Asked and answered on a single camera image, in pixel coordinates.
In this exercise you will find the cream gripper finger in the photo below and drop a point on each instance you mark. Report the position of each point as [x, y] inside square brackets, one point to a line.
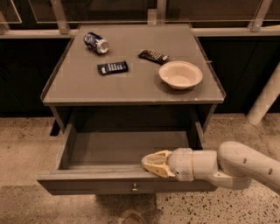
[162, 170]
[157, 158]

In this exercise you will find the white pillar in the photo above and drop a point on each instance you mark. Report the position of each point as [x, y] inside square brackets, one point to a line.
[266, 98]

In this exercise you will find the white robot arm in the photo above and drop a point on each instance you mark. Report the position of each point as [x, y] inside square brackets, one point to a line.
[234, 165]

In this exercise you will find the grey drawer cabinet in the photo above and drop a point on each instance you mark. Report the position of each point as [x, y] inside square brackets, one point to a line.
[77, 81]

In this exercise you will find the brown snack bar wrapper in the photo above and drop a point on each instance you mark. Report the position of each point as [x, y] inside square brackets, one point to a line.
[155, 57]

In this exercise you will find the blue soda can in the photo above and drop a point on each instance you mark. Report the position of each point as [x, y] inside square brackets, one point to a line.
[96, 43]

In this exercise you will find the metal glass railing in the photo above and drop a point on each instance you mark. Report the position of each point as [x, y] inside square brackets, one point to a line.
[254, 18]

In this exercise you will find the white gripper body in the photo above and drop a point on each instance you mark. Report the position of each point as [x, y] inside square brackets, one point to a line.
[180, 164]

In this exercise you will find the white paper bowl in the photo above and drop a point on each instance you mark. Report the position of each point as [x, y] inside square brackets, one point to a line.
[180, 75]

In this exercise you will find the grey top drawer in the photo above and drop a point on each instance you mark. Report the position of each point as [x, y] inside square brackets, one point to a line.
[109, 162]

